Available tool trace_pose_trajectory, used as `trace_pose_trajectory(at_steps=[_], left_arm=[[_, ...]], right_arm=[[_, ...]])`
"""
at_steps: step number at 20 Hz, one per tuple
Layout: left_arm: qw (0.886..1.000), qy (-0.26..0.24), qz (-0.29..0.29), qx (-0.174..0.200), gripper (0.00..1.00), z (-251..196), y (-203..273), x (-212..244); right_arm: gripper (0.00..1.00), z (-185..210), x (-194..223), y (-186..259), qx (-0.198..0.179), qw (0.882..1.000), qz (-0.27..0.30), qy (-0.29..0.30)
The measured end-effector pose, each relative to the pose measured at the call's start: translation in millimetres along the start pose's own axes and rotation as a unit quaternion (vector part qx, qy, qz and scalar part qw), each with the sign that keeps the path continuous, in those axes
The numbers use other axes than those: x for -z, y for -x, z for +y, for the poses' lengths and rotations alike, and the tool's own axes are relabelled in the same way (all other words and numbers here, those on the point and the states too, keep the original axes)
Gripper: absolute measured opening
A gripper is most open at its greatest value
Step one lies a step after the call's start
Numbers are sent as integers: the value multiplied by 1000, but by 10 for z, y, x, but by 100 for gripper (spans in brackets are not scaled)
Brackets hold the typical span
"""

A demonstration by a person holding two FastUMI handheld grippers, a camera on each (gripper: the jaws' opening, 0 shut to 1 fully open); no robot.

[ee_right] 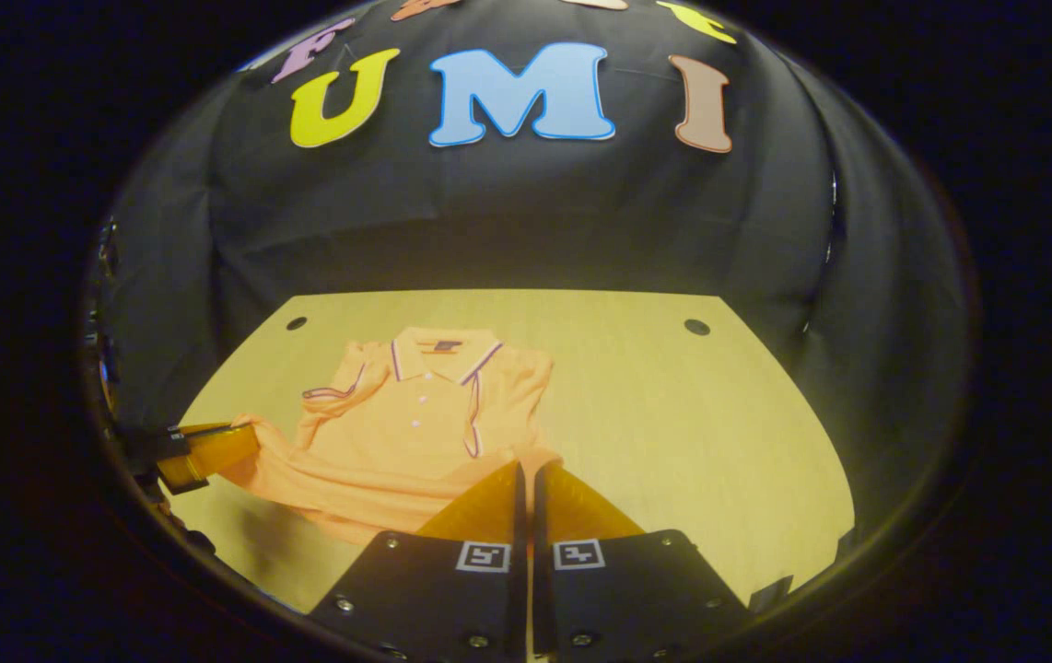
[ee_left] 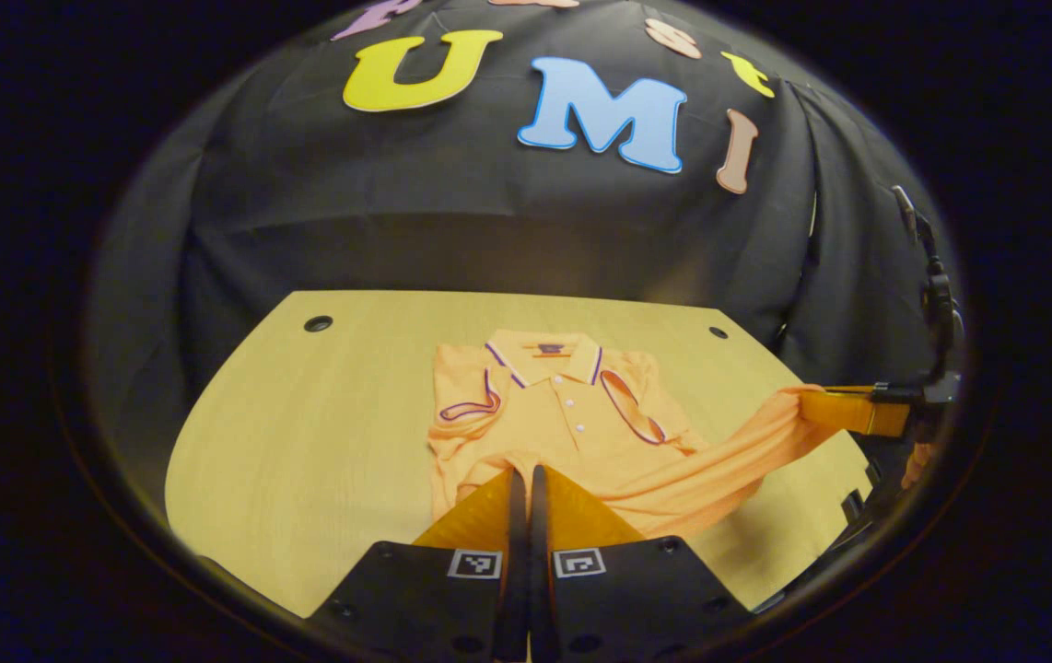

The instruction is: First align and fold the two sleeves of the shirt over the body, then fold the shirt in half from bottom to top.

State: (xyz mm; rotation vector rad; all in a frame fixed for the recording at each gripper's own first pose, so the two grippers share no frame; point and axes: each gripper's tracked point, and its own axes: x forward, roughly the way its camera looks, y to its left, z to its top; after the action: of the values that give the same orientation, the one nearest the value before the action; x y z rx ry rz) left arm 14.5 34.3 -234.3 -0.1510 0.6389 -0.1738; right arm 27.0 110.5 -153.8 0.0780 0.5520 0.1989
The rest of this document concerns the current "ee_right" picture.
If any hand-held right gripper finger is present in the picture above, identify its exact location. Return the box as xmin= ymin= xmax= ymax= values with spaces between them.
xmin=309 ymin=460 xmax=528 ymax=659
xmin=532 ymin=462 xmax=754 ymax=658

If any orange polo T-shirt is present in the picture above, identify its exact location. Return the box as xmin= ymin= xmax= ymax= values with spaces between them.
xmin=217 ymin=327 xmax=564 ymax=546

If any black backdrop cloth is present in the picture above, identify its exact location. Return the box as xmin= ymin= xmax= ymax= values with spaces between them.
xmin=88 ymin=0 xmax=969 ymax=553

